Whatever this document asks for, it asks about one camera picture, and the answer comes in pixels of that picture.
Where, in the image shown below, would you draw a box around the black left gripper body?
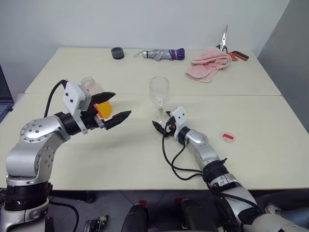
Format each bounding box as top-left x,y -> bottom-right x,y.
80,102 -> 107,130

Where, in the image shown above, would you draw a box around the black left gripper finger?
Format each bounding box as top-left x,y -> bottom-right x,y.
103,110 -> 132,131
91,91 -> 116,105

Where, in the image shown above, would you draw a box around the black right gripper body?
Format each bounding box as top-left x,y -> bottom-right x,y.
160,116 -> 176,137

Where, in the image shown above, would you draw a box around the plastic bottle with orange juice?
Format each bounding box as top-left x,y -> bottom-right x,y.
80,76 -> 114,119

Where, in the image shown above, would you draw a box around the clear wine glass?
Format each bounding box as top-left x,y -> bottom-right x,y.
148,76 -> 170,123

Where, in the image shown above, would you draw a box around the white red-striped bottle cap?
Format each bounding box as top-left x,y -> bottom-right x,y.
221,132 -> 236,144

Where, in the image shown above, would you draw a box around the pink towel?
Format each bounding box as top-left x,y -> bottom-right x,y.
185,46 -> 233,84

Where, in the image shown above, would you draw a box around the folded grey purple umbrella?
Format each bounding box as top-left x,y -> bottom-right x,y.
133,47 -> 186,61

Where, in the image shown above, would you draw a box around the black table foot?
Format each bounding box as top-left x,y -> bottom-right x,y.
79,190 -> 97,204

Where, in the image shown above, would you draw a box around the dark laptop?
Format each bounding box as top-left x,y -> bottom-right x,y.
0,63 -> 14,123

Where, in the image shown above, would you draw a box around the orange black hand tool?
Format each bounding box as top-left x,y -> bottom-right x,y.
227,50 -> 250,62

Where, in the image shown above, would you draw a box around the silver scissors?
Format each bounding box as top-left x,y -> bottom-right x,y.
215,24 -> 229,53

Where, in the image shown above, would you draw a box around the dark rounded shape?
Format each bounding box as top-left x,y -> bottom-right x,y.
180,198 -> 216,232
120,203 -> 150,232

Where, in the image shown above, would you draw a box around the small black white device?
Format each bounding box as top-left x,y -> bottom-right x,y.
85,214 -> 109,232

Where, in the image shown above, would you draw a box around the grey shoe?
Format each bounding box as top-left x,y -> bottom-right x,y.
265,202 -> 288,216

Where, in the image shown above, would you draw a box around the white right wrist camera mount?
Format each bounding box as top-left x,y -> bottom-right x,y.
170,106 -> 190,139

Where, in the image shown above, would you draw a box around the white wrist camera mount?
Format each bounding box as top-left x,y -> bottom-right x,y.
170,106 -> 190,139
61,81 -> 92,135

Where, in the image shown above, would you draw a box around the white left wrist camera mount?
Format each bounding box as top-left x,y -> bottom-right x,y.
61,81 -> 92,135

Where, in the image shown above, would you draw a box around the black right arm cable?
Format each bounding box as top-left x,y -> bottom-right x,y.
161,123 -> 228,181

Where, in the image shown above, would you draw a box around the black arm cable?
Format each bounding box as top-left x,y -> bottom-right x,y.
161,123 -> 228,181
43,79 -> 69,118

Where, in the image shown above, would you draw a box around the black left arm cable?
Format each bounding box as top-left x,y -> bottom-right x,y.
43,79 -> 69,118

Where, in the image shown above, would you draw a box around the floor cable bundle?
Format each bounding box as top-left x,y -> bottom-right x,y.
47,196 -> 80,232

